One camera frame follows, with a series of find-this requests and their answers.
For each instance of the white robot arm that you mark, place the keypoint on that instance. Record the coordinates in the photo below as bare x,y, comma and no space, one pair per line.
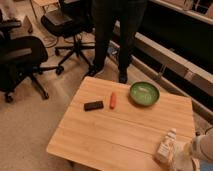
199,148

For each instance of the black office chair left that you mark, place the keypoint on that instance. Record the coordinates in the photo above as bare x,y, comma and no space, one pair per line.
20,58

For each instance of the black office chair back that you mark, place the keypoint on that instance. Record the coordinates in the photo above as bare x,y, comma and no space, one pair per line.
70,19

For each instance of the black office chair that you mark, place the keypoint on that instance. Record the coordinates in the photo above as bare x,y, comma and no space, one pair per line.
20,58
70,19

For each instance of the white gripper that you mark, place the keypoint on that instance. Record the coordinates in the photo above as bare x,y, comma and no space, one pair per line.
181,159

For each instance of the orange carrot toy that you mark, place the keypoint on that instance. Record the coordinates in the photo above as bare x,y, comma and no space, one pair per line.
113,100

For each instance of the green ceramic bowl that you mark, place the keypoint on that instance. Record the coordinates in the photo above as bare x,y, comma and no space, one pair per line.
144,93

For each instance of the black rectangular remote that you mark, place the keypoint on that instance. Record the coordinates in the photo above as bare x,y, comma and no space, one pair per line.
93,105

